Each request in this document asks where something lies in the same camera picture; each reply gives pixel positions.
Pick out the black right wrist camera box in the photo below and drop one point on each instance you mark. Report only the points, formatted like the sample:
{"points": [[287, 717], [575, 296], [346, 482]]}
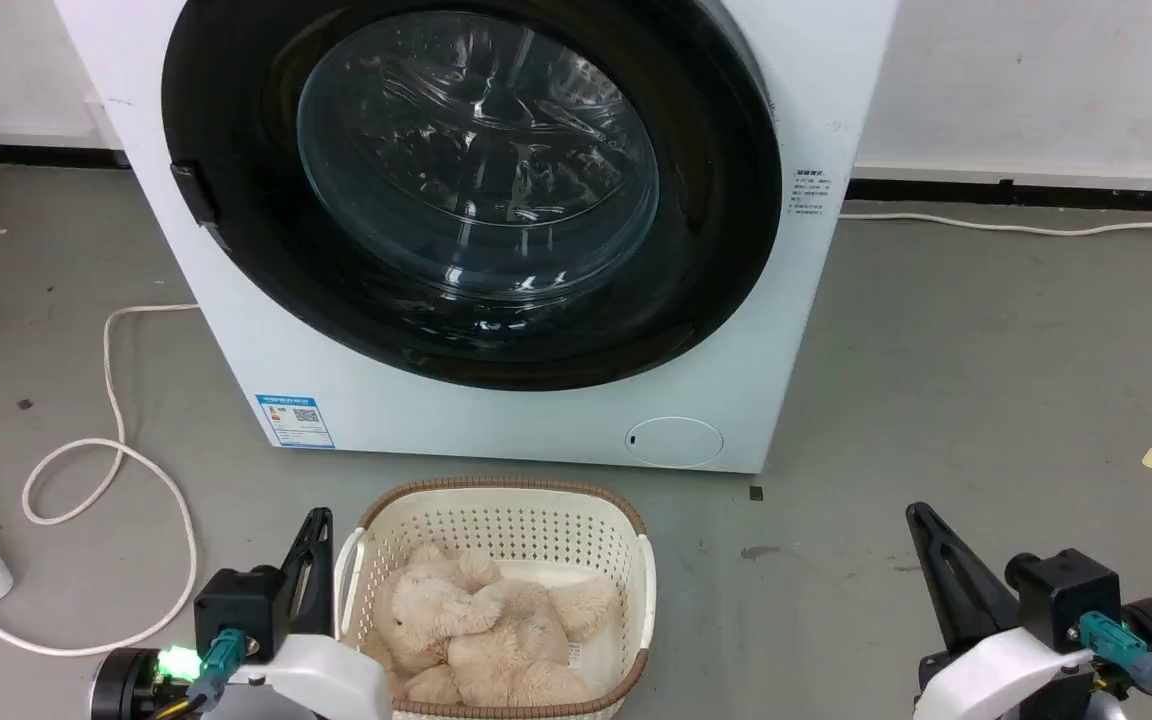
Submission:
{"points": [[1061, 595]]}

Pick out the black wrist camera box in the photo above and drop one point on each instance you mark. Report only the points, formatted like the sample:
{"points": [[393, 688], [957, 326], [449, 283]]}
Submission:
{"points": [[1061, 595], [236, 605]]}

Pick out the small black text sticker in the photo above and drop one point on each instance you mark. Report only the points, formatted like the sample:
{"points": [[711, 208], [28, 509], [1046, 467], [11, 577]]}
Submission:
{"points": [[809, 192]]}

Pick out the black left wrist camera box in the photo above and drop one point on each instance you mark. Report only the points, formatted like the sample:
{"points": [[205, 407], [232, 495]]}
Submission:
{"points": [[236, 605]]}

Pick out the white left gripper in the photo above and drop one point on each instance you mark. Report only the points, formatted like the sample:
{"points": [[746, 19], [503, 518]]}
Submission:
{"points": [[336, 675]]}

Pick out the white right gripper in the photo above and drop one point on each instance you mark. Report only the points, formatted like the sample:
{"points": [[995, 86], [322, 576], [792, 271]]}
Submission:
{"points": [[996, 670]]}

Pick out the white front-load washing machine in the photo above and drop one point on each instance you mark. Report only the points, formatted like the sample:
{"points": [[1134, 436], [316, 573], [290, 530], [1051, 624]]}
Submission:
{"points": [[536, 425]]}

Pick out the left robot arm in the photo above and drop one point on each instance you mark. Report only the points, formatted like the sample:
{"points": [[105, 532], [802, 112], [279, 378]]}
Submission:
{"points": [[126, 685]]}

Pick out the blue energy label sticker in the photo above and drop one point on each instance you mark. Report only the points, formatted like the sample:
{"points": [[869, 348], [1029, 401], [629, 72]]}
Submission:
{"points": [[295, 420]]}

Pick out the cream perforated laundry basket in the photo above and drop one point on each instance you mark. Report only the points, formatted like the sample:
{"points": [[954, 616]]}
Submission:
{"points": [[506, 525]]}

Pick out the beige plush teddy bear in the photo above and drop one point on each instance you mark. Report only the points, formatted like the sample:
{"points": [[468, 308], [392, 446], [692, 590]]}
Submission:
{"points": [[481, 635]]}

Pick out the black round washer door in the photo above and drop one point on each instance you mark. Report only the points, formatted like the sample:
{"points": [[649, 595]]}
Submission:
{"points": [[236, 120]]}

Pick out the round white filter cover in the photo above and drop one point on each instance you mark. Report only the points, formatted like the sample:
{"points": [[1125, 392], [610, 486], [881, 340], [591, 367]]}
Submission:
{"points": [[676, 442]]}

